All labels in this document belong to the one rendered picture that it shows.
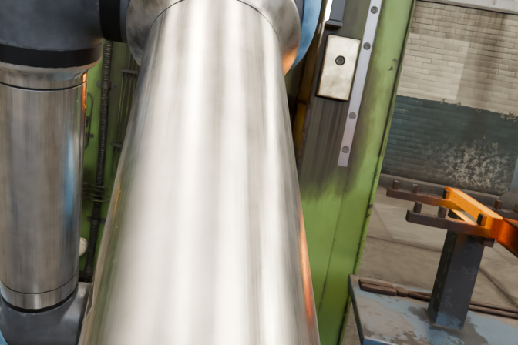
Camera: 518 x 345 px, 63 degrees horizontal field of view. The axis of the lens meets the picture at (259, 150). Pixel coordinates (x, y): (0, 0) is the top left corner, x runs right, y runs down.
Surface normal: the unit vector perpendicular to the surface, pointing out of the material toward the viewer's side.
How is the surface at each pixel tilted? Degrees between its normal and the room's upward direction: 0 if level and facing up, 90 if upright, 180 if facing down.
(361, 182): 90
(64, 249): 104
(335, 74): 90
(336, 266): 90
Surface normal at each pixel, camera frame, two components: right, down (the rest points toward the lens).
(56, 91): 0.69, 0.47
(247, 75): 0.47, -0.60
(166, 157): -0.29, -0.62
